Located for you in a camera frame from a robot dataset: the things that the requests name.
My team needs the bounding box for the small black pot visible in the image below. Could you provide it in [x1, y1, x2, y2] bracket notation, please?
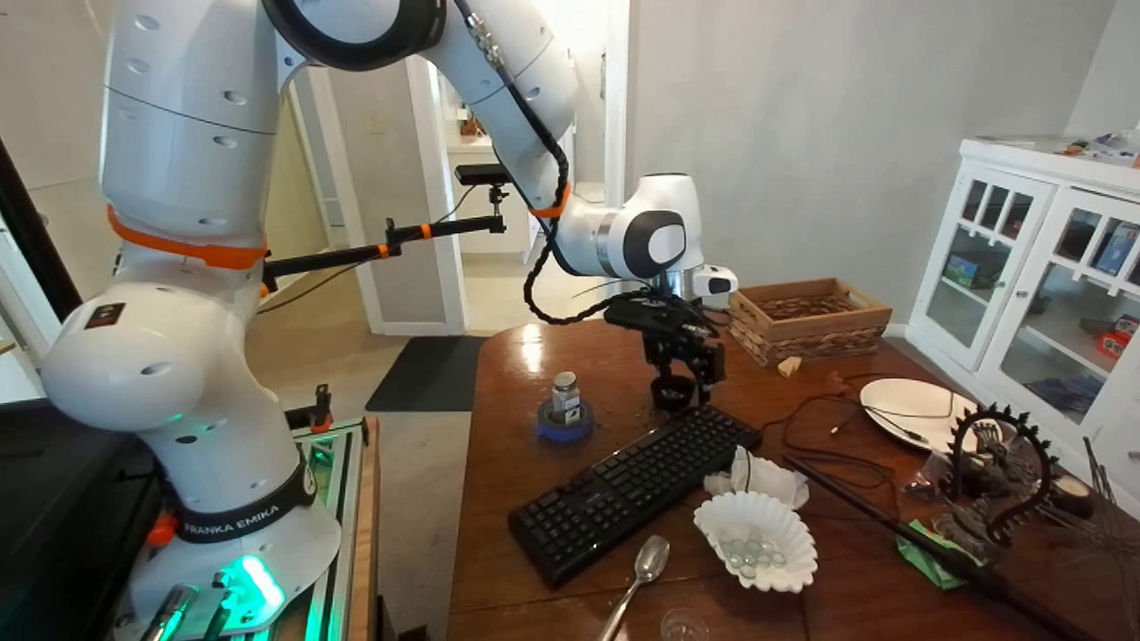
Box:
[648, 375, 722, 418]

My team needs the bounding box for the black computer keyboard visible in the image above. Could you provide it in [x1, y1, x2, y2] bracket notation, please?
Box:
[507, 403, 765, 590]

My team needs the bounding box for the green flat object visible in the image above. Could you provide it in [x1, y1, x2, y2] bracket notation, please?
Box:
[895, 518, 989, 596]

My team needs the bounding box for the small dark candle jar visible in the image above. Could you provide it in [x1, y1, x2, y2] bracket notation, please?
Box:
[1047, 474, 1102, 521]

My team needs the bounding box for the black equipment case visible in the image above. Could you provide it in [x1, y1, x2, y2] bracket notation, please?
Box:
[0, 403, 170, 641]

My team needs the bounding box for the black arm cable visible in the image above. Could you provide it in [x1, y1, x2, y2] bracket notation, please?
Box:
[456, 0, 626, 329]

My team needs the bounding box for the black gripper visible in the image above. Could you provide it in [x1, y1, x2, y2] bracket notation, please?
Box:
[638, 316, 730, 397]

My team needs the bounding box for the black gear-shaped metal stand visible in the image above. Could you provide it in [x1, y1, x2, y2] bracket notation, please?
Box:
[943, 403, 1060, 545]

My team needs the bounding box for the metal robot base platform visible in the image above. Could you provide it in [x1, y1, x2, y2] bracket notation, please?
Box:
[109, 413, 386, 641]

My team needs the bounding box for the black camera boom pole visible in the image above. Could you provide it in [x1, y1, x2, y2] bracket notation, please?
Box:
[260, 160, 514, 293]

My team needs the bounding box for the black floor mat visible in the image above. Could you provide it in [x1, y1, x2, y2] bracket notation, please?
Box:
[363, 334, 488, 418]

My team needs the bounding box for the black table cable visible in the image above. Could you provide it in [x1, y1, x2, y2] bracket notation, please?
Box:
[759, 388, 882, 486]

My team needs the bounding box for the white paper coffee filter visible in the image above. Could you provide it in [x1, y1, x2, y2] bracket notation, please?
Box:
[692, 490, 820, 596]

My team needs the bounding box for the woven wooden basket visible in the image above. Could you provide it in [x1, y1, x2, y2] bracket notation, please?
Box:
[722, 273, 895, 369]

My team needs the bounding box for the white round plate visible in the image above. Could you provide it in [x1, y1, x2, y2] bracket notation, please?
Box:
[854, 375, 980, 456]

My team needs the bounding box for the glass spice jar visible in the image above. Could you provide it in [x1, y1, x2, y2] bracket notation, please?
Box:
[545, 367, 588, 430]

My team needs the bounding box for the crumpled white tissue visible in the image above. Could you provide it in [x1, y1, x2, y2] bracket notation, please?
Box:
[701, 441, 812, 512]

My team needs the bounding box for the metal spoon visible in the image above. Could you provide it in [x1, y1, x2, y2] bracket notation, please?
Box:
[597, 531, 673, 641]

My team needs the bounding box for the black slanted pole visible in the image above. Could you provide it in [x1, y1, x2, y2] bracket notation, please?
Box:
[0, 138, 90, 316]

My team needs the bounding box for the long white sideboard cabinet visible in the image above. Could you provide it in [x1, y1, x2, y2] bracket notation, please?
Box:
[900, 134, 1140, 521]

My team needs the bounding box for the long black rod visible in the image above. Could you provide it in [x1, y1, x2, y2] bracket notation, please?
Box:
[780, 456, 1072, 641]

